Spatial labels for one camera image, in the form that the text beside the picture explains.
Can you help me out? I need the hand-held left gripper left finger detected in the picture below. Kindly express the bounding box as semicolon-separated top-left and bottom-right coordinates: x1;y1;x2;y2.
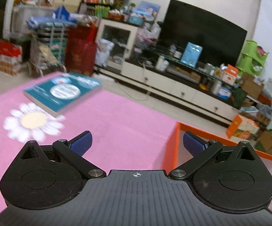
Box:
20;131;107;179

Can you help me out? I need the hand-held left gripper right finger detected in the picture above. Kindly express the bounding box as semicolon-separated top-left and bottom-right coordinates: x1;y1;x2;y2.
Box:
169;132;255;179

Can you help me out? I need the orange cardboard box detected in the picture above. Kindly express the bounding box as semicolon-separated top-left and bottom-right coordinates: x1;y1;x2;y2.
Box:
162;122;272;179

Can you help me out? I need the orange gift box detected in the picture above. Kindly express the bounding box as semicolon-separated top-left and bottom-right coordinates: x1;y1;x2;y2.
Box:
226;115;260;140

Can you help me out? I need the teal book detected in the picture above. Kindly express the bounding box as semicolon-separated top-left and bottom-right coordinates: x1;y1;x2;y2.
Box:
23;73;103;118

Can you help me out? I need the blue tissue box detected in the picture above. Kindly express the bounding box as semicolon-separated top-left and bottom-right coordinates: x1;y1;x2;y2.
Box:
217;87;232;100

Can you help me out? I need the white television stand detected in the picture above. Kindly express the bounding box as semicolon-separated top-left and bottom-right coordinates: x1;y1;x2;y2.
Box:
95;49;241;126

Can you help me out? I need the open cardboard box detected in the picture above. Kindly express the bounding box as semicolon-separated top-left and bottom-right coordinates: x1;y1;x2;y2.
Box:
256;131;272;156

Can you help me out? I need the small orange and white box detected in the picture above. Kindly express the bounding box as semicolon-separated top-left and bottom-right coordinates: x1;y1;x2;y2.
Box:
221;64;238;85

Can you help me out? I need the brown cardboard box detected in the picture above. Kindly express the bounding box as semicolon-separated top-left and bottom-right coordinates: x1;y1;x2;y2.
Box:
240;73;265;99

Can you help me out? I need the light blue package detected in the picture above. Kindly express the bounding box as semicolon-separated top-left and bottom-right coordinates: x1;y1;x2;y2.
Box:
181;42;203;67

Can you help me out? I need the red gift bag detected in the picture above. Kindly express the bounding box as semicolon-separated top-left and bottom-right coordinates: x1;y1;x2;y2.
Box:
65;26;97;77

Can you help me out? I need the white plastic bag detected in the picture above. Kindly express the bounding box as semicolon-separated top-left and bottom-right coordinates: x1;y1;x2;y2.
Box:
95;39;115;66

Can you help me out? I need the green plastic shelf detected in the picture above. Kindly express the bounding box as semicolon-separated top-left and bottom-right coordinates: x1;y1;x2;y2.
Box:
236;40;270;76

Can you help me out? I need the black television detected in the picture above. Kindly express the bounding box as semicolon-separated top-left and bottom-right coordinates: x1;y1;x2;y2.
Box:
159;0;248;67

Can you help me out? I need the white glass-door cabinet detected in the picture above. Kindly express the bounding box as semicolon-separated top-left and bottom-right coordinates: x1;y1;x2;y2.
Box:
95;19;139;67

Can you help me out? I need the red and white box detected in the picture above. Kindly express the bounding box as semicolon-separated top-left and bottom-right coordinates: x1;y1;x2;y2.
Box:
0;40;23;76

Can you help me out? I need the blue bag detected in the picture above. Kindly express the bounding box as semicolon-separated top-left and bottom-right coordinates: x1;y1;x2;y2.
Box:
53;5;70;20

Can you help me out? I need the white wire cart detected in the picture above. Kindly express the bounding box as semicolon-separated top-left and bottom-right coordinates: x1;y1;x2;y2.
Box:
28;21;68;76

